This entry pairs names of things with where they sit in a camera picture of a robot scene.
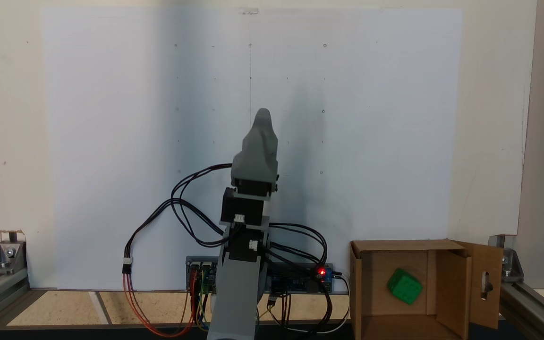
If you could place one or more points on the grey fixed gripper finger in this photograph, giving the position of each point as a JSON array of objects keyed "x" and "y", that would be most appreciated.
[{"x": 260, "y": 144}]

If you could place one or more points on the blue circuit board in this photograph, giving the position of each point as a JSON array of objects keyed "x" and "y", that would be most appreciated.
[{"x": 295, "y": 283}]

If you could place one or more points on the clear tape piece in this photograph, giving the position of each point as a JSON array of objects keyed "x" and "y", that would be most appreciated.
[{"x": 249, "y": 10}]

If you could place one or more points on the metal corner bracket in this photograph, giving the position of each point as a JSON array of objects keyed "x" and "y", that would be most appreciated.
[
  {"x": 5, "y": 257},
  {"x": 508, "y": 264}
]

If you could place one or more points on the green dice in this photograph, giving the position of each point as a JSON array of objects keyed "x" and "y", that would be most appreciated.
[{"x": 404, "y": 285}]

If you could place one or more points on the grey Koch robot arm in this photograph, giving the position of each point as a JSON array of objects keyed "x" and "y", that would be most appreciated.
[{"x": 236, "y": 293}]

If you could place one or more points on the brown cardboard box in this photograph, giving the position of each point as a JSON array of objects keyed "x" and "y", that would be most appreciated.
[{"x": 451, "y": 288}]

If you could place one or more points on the white paper sheet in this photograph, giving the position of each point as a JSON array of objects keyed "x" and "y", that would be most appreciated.
[{"x": 111, "y": 141}]

